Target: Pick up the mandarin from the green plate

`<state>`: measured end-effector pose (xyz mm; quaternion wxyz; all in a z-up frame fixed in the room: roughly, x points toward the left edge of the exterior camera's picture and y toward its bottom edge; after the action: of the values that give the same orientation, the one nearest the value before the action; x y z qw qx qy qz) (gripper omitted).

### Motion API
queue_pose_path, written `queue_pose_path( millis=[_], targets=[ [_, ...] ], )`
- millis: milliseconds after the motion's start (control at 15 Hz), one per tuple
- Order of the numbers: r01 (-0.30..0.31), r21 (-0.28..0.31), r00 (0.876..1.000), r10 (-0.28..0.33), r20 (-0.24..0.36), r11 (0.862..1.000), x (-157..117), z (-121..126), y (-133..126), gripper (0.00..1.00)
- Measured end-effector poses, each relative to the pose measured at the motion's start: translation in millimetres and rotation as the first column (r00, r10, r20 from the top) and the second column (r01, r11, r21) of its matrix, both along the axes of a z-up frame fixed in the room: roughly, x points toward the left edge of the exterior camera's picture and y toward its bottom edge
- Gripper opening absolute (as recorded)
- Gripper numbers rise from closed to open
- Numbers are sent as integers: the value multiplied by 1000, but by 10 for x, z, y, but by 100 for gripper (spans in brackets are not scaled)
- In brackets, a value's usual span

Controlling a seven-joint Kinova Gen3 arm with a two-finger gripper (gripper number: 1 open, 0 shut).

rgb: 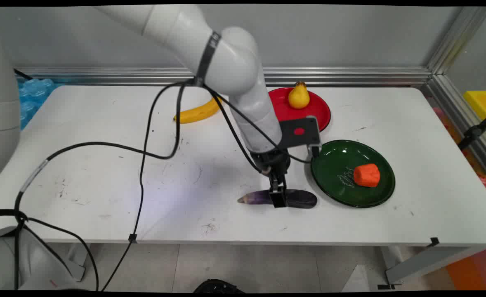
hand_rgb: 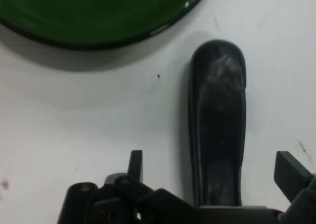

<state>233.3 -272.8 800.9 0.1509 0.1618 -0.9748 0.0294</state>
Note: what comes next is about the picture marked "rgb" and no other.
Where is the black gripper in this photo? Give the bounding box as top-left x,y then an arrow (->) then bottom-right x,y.
261,149 -> 292,208

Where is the orange carrot chunk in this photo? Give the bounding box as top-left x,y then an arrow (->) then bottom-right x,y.
353,163 -> 381,188

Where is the purple eggplant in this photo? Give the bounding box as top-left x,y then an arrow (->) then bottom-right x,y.
237,189 -> 318,209

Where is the green enamel plate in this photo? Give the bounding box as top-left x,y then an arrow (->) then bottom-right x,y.
310,139 -> 396,208

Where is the red enamel plate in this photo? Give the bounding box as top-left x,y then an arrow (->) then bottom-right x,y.
267,87 -> 331,133

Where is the yellow pear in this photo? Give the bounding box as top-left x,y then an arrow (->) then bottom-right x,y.
288,81 -> 310,110

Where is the black object on floor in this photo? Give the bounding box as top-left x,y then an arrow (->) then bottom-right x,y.
193,279 -> 245,294

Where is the yellow banana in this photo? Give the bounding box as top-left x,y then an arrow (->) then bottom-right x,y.
173,96 -> 224,124

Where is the white table leg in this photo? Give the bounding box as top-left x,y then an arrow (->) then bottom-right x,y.
380,246 -> 481,286

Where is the yellow box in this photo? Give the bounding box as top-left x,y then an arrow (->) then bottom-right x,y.
463,90 -> 486,137

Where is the blue bubble wrap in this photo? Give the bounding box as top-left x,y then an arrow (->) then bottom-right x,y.
18,78 -> 65,129

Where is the black wrist camera mount plate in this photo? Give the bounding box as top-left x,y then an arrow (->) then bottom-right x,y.
279,116 -> 322,149

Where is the black cable to wrist camera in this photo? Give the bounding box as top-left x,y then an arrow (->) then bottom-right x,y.
204,85 -> 314,174

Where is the horizontal aluminium frame rail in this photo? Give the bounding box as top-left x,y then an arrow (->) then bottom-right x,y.
14,67 -> 433,87

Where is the thin black cable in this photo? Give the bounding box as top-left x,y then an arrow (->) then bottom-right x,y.
99,82 -> 186,292

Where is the black strap around arm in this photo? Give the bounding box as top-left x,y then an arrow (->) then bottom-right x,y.
194,31 -> 222,87

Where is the black cable with white label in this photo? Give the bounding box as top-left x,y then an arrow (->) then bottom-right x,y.
0,80 -> 188,291

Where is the side aluminium frame rail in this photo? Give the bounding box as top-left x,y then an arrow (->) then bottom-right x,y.
421,74 -> 486,184

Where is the upright aluminium frame post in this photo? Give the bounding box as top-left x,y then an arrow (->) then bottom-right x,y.
427,6 -> 486,75

